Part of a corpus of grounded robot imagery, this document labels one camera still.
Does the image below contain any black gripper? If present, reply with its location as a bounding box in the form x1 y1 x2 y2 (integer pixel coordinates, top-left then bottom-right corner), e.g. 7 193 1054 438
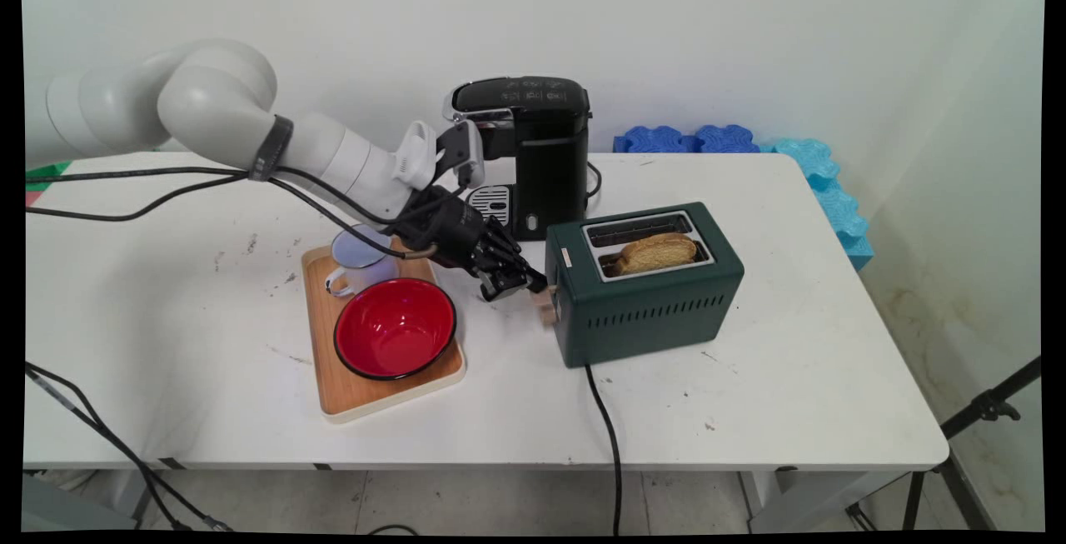
406 184 549 302

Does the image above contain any toasted bread slice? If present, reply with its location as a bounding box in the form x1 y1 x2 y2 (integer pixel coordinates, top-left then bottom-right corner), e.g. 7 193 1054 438
615 232 698 277

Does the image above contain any black coffee machine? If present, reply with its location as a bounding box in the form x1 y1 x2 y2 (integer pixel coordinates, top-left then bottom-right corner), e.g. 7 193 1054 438
441 75 594 242

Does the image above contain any red bowl black rim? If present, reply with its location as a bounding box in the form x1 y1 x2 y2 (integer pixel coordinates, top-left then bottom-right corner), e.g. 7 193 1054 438
333 277 457 382

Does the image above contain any dark green toaster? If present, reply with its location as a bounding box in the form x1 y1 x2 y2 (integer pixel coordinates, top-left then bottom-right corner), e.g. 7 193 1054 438
545 201 745 369

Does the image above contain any white enamel mug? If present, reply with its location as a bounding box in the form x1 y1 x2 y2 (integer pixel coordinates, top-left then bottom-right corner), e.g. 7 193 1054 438
324 224 401 298

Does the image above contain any wooden serving tray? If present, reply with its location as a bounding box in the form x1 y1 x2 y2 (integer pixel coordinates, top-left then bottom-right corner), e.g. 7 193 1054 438
301 236 466 424

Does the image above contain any blue foam mat piece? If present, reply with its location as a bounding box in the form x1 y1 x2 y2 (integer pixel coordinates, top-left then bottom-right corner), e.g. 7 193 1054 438
695 123 760 154
614 125 699 154

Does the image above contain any cyan foam mat piece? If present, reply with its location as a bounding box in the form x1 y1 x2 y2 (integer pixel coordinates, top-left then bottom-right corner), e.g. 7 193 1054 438
760 137 875 272

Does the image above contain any green foam mat piece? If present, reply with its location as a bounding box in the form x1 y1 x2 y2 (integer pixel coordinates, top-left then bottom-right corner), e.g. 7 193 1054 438
25 161 72 192

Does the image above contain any black tripod stand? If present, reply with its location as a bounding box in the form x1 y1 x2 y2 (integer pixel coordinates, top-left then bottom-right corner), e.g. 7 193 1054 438
903 356 1043 532

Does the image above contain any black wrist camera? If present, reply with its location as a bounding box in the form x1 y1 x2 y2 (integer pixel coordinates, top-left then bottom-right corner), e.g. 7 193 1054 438
435 118 486 192

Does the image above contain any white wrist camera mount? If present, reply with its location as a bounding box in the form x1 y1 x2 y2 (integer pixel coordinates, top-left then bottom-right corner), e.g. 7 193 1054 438
393 120 443 192

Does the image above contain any black toaster power cable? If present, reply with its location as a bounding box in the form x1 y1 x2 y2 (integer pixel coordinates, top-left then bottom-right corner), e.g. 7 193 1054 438
583 363 624 537

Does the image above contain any black velcro arm strap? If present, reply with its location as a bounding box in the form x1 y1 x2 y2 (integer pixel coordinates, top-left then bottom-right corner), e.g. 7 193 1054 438
248 114 295 183

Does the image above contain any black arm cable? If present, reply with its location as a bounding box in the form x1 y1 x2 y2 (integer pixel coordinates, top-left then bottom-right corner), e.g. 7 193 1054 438
25 174 438 260
25 164 467 226

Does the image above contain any black floor cable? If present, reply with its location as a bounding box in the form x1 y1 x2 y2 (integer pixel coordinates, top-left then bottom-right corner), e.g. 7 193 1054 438
25 367 192 532
25 361 234 532

